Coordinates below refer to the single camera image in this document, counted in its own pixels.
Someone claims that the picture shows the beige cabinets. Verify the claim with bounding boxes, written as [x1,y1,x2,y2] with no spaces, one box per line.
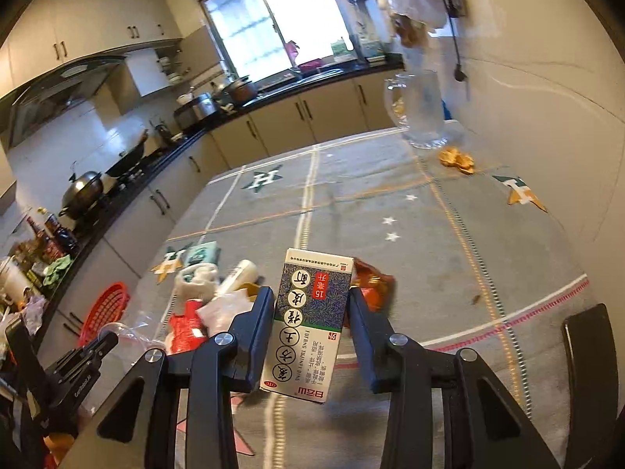
[39,66,406,347]
[0,0,184,89]

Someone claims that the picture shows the green cloth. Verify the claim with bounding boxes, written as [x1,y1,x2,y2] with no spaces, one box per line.
[43,255,74,288]

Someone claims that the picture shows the red crumpled wrapper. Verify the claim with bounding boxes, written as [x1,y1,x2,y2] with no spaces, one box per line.
[166,300,216,355]

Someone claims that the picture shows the beige upper cabinets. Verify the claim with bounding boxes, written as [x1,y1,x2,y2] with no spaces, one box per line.
[0,0,184,89]

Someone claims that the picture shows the black power cable with plug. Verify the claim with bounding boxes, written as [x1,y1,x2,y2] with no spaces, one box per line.
[425,0,470,81]

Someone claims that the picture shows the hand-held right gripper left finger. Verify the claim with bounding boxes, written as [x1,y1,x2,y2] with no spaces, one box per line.
[96,286,275,469]

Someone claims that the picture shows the teal tissue packet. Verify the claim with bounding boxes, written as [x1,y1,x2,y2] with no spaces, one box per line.
[186,242,220,267]

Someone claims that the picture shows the white plastic bottle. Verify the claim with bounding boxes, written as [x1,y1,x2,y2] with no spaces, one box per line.
[215,260,259,296]

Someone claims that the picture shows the brown cooking pot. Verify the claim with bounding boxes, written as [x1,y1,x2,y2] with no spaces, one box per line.
[225,78,257,106]

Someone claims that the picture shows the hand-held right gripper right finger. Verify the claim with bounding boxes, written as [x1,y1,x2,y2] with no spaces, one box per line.
[348,287,560,469]

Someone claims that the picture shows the white crumpled cloth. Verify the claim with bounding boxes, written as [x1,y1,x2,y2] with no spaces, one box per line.
[175,264,218,301]

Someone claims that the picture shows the white crumpled tissue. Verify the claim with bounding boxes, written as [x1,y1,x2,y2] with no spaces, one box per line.
[198,289,255,338]

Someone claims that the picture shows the orange peel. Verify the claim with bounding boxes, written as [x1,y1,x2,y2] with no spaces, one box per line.
[438,147,477,174]

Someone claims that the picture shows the kitchen window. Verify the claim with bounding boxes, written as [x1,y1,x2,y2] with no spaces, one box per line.
[188,0,352,84]

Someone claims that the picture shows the white and blue medicine box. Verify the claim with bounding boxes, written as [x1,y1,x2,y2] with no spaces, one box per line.
[262,248,355,405]

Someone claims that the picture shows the clear plastic bag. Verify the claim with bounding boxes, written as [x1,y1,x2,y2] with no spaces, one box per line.
[100,315,169,357]

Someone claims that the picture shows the group of sauce bottles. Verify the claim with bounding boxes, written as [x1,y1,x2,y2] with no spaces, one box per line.
[27,208,79,260]

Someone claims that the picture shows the black range hood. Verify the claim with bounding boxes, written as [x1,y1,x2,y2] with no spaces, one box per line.
[0,56,128,150]

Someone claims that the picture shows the steel lidded wok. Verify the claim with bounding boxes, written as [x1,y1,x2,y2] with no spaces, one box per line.
[59,163,105,218]

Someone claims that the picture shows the beige lower cabinets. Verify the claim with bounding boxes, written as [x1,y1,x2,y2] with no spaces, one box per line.
[39,66,406,347]

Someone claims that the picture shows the red snack packet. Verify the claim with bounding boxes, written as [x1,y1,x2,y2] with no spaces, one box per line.
[349,256,395,328]

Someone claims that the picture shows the black wok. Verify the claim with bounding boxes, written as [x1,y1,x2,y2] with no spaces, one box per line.
[105,129,150,177]

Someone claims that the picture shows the steel rice cooker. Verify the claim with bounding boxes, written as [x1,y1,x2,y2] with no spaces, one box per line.
[174,93,220,130]

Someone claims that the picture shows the grey printed tablecloth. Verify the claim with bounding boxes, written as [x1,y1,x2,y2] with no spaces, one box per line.
[59,127,606,469]

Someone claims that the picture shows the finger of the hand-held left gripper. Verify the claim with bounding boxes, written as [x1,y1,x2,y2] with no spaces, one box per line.
[88,331,120,360]

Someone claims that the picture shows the white jug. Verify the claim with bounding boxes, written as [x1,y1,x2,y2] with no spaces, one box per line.
[0,256,30,304]

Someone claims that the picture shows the glass mug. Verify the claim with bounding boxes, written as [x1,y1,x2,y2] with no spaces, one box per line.
[383,69,462,150]

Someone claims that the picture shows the red plastic basket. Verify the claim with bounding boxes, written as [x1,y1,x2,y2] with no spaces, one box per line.
[78,282,132,347]

